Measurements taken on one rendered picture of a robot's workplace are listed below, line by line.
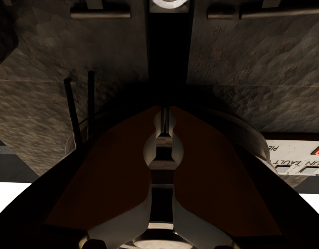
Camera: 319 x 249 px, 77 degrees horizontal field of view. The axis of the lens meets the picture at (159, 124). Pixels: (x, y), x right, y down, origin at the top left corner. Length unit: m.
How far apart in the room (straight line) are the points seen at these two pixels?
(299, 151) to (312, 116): 0.11
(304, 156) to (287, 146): 0.08
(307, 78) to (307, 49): 0.05
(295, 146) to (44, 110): 0.62
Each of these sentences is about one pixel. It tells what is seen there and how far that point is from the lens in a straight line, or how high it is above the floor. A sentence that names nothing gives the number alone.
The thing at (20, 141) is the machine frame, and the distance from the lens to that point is 0.70.
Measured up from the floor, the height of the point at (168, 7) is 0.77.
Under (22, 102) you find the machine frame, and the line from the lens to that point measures 0.55.
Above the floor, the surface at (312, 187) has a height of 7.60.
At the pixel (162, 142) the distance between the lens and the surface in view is 0.28.
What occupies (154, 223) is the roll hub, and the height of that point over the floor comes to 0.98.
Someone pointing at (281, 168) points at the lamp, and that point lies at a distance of 0.69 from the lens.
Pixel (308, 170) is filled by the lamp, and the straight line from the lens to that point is 0.74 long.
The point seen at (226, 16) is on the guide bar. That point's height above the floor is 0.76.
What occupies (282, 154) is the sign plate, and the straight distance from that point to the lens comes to 0.63.
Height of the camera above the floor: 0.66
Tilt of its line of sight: 50 degrees up
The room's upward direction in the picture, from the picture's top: 179 degrees clockwise
